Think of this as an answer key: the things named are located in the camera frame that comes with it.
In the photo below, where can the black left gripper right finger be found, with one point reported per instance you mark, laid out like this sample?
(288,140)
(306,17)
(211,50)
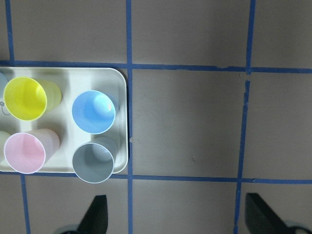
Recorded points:
(260,218)

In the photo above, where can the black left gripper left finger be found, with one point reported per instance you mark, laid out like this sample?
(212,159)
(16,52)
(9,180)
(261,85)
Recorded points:
(95,220)

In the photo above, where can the white plastic cup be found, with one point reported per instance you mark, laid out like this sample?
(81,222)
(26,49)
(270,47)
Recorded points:
(3,138)

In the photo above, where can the grey plastic cup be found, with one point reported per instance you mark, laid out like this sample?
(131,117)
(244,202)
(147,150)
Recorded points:
(94,161)

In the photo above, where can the pink plastic cup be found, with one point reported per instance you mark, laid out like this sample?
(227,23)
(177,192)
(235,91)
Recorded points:
(27,152)

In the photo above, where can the yellow plastic cup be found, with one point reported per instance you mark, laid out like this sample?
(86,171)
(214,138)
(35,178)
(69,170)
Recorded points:
(28,98)

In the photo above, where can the light blue plastic cup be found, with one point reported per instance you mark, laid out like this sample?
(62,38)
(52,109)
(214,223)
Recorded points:
(3,83)

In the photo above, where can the white plastic tray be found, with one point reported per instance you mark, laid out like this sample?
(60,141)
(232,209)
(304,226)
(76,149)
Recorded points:
(72,82)

